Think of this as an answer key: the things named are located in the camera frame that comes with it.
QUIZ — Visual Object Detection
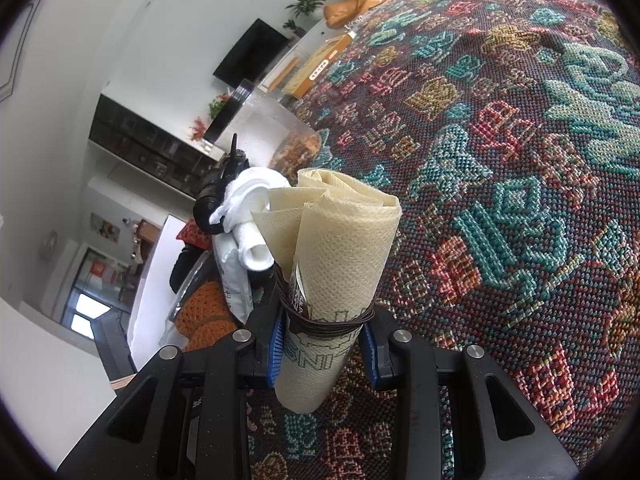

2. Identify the colourful woven table cloth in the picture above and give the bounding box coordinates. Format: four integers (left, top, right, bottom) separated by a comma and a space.
295, 0, 639, 469

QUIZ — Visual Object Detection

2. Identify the white cardboard storage box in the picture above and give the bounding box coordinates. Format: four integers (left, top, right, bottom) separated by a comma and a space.
127, 214, 186, 370

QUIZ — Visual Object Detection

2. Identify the clear jar black lid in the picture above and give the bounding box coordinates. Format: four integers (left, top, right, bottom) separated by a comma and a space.
204, 79, 321, 182

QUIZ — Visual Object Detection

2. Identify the clear zip plastic bag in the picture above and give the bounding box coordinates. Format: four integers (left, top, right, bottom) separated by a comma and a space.
168, 250, 219, 322

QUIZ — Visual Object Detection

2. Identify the red flower arrangement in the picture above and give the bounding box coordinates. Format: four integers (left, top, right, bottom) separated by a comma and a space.
190, 116, 209, 141

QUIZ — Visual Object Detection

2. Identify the red patterned pouch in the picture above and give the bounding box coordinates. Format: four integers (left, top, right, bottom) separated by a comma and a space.
176, 218, 213, 250

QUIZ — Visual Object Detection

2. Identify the white soft cloth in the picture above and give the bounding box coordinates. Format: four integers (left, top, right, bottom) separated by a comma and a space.
207, 167, 290, 272

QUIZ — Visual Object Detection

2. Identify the black flat television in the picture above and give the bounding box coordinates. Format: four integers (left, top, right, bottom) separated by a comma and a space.
213, 18, 288, 88

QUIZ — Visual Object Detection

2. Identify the orange knitted cloth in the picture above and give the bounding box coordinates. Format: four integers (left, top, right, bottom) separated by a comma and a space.
174, 281, 236, 352

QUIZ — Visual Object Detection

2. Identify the black fuzzy cloth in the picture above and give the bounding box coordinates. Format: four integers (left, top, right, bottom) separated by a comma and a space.
169, 244, 203, 294

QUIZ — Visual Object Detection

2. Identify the green potted plant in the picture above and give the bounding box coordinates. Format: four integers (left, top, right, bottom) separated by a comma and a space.
285, 0, 326, 18

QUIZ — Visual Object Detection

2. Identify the yellow flat box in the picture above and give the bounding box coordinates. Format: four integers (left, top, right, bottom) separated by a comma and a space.
282, 32, 355, 99

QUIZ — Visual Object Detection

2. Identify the dark glass cabinet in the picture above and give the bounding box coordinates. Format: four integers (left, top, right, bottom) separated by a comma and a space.
89, 96, 217, 198

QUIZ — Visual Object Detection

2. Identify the small potted plant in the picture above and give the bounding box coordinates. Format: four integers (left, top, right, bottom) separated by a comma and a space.
282, 18, 307, 38

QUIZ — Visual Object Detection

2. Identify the white wipes package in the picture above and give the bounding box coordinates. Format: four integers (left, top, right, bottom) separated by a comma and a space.
213, 233, 254, 325

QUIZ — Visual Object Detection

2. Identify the beige fabric bag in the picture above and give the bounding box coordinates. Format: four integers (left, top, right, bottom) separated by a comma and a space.
254, 168, 401, 414

